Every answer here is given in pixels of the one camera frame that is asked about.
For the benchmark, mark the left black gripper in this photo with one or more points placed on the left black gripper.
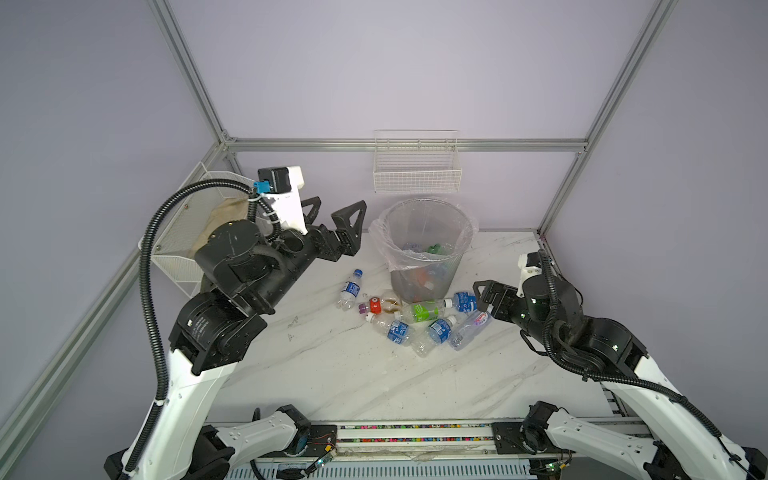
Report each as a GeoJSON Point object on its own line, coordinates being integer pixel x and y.
{"type": "Point", "coordinates": [350, 240]}

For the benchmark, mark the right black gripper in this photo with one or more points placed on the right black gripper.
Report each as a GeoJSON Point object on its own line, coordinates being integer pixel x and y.
{"type": "Point", "coordinates": [499, 292]}

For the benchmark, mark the orange label yellow-cap bottle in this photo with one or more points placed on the orange label yellow-cap bottle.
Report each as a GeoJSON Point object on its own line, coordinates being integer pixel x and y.
{"type": "Point", "coordinates": [427, 278]}

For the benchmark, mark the green crushed plastic bottle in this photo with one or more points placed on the green crushed plastic bottle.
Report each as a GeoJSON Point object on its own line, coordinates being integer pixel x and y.
{"type": "Point", "coordinates": [436, 249]}

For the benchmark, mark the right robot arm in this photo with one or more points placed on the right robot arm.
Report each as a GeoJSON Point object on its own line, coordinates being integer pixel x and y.
{"type": "Point", "coordinates": [684, 443]}

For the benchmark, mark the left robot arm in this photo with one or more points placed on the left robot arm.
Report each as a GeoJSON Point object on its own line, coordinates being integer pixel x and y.
{"type": "Point", "coordinates": [248, 274]}

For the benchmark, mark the grey mesh waste bin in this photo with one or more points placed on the grey mesh waste bin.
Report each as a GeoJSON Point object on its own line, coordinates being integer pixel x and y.
{"type": "Point", "coordinates": [405, 284]}

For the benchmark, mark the clear plastic bin liner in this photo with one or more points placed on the clear plastic bin liner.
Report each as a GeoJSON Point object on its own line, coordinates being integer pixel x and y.
{"type": "Point", "coordinates": [426, 220]}

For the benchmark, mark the green label clear bottle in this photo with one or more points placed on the green label clear bottle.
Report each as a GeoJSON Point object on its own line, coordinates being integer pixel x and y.
{"type": "Point", "coordinates": [420, 312]}

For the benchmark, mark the small blue label bottle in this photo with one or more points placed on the small blue label bottle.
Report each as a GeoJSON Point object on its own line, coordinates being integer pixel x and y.
{"type": "Point", "coordinates": [351, 290]}

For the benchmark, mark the red cap small bottle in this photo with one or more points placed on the red cap small bottle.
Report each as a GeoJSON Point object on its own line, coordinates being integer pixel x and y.
{"type": "Point", "coordinates": [379, 305]}

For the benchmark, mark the beige cloth in shelf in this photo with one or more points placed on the beige cloth in shelf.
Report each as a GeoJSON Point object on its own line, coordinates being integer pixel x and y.
{"type": "Point", "coordinates": [231, 209]}

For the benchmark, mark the white lower mesh shelf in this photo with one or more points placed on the white lower mesh shelf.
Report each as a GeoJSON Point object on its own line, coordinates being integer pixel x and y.
{"type": "Point", "coordinates": [190, 289]}

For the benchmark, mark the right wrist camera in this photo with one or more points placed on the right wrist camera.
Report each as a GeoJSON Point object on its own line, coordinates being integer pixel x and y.
{"type": "Point", "coordinates": [529, 265]}

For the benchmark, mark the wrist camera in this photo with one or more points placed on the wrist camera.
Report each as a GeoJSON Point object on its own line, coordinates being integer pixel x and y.
{"type": "Point", "coordinates": [281, 186]}
{"type": "Point", "coordinates": [529, 265]}

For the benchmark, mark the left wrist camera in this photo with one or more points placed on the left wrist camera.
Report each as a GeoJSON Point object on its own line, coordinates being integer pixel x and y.
{"type": "Point", "coordinates": [281, 186]}

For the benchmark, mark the white wire wall basket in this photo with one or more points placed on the white wire wall basket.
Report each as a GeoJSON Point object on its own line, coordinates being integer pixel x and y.
{"type": "Point", "coordinates": [416, 162]}

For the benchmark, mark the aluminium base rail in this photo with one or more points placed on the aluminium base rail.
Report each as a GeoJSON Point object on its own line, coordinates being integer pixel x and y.
{"type": "Point", "coordinates": [423, 449]}

